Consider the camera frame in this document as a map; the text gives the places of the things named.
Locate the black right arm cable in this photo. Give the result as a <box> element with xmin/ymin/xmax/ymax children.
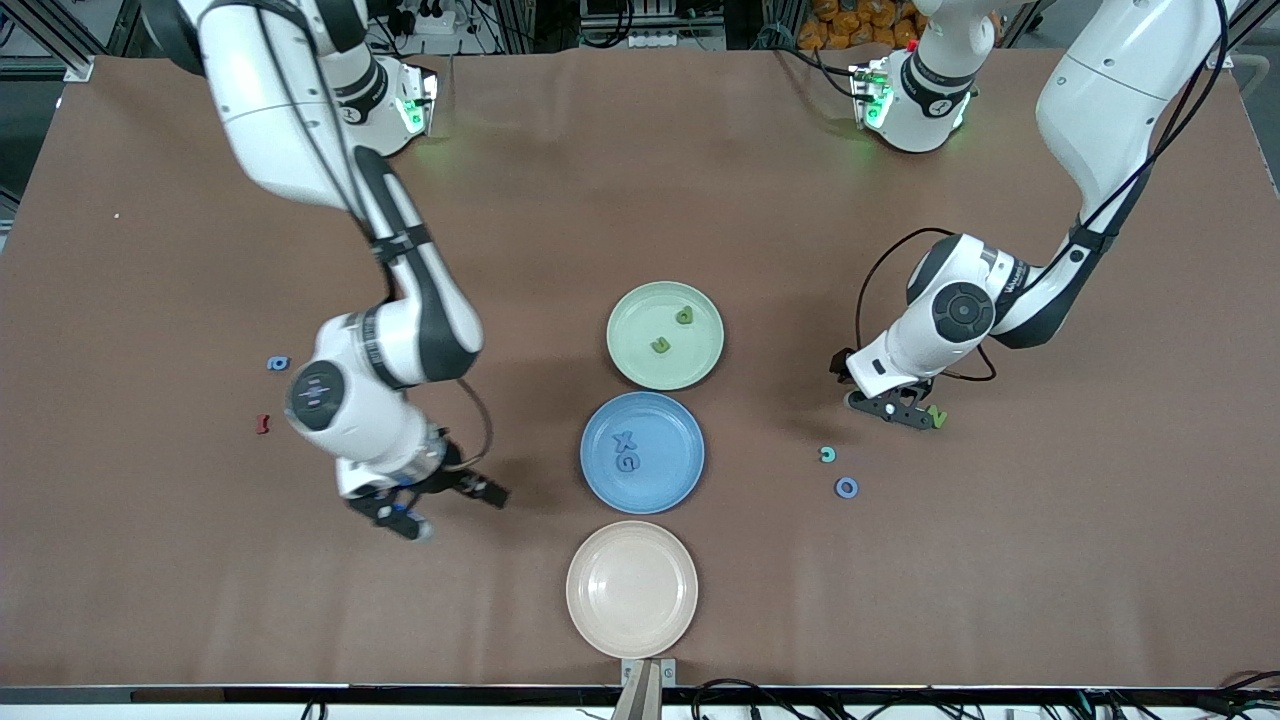
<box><xmin>452</xmin><ymin>376</ymin><xmax>494</xmax><ymax>471</ymax></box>

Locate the light green plate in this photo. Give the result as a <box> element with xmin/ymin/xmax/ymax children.
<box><xmin>606</xmin><ymin>281</ymin><xmax>725</xmax><ymax>391</ymax></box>

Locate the beige plate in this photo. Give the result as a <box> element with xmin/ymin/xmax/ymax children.
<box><xmin>566</xmin><ymin>520</ymin><xmax>699</xmax><ymax>659</ymax></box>

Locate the black table edge rail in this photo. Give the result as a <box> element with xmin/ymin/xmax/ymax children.
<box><xmin>0</xmin><ymin>685</ymin><xmax>1280</xmax><ymax>707</ymax></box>

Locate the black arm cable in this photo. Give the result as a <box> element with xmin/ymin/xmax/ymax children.
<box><xmin>452</xmin><ymin>376</ymin><xmax>494</xmax><ymax>471</ymax></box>
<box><xmin>855</xmin><ymin>227</ymin><xmax>998</xmax><ymax>384</ymax></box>

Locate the brown table cloth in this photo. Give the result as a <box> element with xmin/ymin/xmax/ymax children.
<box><xmin>0</xmin><ymin>45</ymin><xmax>1280</xmax><ymax>691</ymax></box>

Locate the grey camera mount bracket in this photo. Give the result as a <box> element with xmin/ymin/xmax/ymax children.
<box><xmin>612</xmin><ymin>658</ymin><xmax>677</xmax><ymax>720</ymax></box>

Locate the blue plate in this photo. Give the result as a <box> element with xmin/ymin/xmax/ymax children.
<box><xmin>580</xmin><ymin>391</ymin><xmax>706</xmax><ymax>515</ymax></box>

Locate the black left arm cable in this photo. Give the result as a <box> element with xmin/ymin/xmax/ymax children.
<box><xmin>855</xmin><ymin>227</ymin><xmax>998</xmax><ymax>384</ymax></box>

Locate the black cable loop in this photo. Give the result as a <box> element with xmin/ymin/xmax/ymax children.
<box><xmin>690</xmin><ymin>678</ymin><xmax>796</xmax><ymax>720</ymax></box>

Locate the bag of oranges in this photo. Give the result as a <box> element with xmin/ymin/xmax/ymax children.
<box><xmin>797</xmin><ymin>0</ymin><xmax>926</xmax><ymax>51</ymax></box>

